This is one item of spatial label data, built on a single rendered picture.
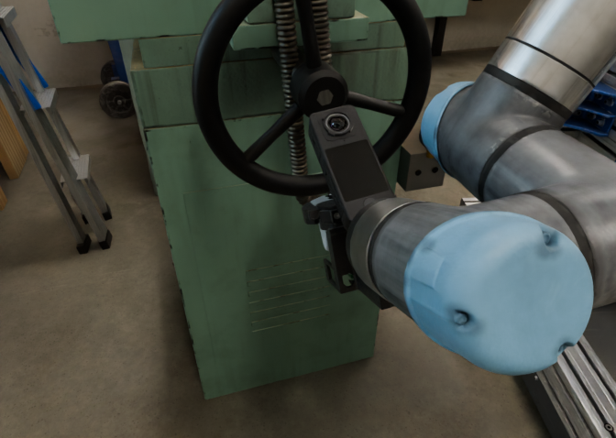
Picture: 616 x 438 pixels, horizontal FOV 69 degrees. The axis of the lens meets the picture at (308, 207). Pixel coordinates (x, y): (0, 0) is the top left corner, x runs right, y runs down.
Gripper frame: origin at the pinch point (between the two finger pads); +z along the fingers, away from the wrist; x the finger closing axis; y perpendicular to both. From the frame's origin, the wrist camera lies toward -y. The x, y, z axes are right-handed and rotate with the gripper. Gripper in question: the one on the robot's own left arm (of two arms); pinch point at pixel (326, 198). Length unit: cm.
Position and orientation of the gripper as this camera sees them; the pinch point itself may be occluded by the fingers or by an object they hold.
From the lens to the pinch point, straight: 53.9
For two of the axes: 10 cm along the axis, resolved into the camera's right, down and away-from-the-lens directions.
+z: -2.0, -0.9, 9.7
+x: 9.6, -2.1, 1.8
